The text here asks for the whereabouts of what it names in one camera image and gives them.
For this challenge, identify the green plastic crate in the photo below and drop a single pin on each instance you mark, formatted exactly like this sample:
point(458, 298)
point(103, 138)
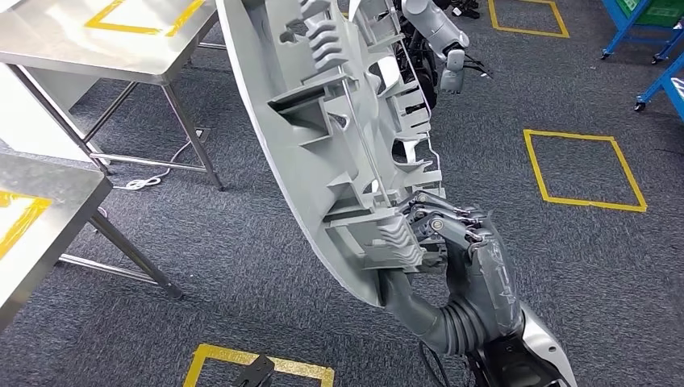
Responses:
point(652, 10)

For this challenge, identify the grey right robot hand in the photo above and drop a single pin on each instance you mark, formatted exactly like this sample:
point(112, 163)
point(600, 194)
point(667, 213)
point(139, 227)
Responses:
point(481, 283)

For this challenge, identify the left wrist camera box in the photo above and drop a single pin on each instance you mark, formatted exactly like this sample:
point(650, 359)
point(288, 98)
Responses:
point(255, 373)

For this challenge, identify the white panel board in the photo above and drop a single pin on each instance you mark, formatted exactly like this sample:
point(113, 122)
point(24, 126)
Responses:
point(32, 117)

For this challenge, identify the grey plastic wheel hubcap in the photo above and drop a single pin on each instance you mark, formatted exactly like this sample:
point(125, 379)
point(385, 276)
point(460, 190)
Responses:
point(299, 133)

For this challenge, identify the silver armed humanoid robot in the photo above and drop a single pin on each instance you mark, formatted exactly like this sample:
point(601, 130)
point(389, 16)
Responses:
point(433, 21)

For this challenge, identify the yellow table tape outline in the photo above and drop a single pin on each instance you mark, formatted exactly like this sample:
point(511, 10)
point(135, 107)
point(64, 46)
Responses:
point(123, 28)
point(32, 211)

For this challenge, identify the yellow floor tape square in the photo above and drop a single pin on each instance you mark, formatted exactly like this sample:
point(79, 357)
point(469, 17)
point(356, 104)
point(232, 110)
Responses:
point(566, 135)
point(304, 369)
point(529, 32)

